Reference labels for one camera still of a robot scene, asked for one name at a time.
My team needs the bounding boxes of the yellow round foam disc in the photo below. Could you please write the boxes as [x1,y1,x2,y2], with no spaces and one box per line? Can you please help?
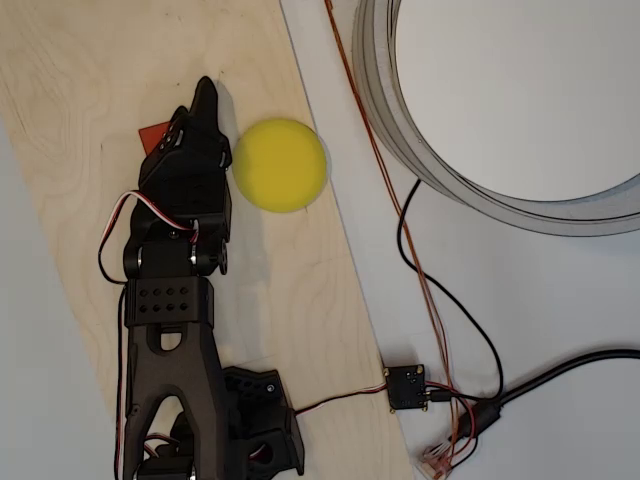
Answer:
[232,118,329,215]

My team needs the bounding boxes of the red square marker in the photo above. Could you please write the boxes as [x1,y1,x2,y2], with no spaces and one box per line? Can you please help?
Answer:
[138,121,174,156]

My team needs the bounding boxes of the grey round lamp base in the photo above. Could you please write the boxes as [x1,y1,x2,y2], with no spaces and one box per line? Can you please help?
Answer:
[352,0,640,238]

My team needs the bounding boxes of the small black circuit board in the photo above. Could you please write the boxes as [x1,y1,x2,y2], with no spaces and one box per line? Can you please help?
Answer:
[383,363,430,414]

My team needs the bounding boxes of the red white servo cable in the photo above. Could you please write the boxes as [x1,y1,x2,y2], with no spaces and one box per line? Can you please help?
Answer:
[97,191,201,286]
[292,382,389,416]

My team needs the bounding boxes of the orange wire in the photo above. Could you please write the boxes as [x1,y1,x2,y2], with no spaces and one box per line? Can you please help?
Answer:
[324,0,464,474]
[323,0,464,474]

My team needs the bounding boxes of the thin black cable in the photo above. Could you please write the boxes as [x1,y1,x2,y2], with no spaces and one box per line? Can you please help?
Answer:
[397,179,504,401]

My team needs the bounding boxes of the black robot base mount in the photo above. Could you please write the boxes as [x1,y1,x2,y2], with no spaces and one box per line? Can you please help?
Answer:
[222,366,306,477]

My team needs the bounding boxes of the white wire connector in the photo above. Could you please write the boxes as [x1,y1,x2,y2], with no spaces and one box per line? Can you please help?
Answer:
[417,442,454,479]

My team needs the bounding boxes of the thick black power cable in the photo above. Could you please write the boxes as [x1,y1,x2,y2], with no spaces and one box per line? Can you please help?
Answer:
[457,348,640,441]

